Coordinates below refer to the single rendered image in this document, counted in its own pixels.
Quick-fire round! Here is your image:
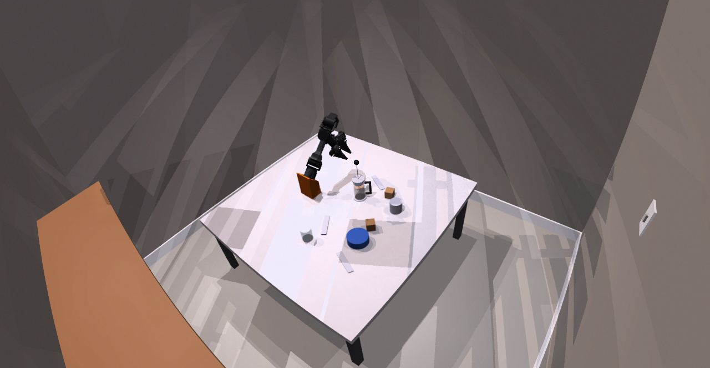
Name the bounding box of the blue cylinder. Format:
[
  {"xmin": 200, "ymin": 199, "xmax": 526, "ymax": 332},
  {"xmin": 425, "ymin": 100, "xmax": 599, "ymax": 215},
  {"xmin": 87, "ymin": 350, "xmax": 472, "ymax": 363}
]
[{"xmin": 346, "ymin": 228, "xmax": 369, "ymax": 249}]

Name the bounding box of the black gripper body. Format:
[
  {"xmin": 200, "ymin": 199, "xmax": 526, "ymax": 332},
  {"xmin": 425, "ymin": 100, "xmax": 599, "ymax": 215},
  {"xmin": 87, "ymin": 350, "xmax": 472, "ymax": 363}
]
[{"xmin": 325, "ymin": 134, "xmax": 346, "ymax": 157}]

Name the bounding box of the grey flat bar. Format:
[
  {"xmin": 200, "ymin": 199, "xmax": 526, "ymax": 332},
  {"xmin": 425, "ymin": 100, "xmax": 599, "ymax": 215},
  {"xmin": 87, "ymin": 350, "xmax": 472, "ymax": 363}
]
[
  {"xmin": 321, "ymin": 215, "xmax": 330, "ymax": 235},
  {"xmin": 371, "ymin": 175, "xmax": 385, "ymax": 190},
  {"xmin": 336, "ymin": 251, "xmax": 353, "ymax": 273}
]

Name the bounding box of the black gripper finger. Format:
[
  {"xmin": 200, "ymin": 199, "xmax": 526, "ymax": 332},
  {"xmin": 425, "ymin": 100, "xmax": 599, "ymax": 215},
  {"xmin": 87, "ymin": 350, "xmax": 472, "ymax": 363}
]
[
  {"xmin": 333, "ymin": 148, "xmax": 348, "ymax": 160},
  {"xmin": 340, "ymin": 140, "xmax": 351, "ymax": 154}
]

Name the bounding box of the glass french press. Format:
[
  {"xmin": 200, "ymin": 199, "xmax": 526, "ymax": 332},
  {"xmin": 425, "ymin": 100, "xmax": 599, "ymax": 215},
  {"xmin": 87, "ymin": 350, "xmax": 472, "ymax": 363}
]
[{"xmin": 352, "ymin": 160, "xmax": 372, "ymax": 202}]

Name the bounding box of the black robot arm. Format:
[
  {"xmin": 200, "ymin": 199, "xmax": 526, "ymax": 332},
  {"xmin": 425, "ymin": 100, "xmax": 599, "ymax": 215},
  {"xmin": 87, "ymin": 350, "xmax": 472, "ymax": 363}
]
[{"xmin": 303, "ymin": 113, "xmax": 346, "ymax": 180}]

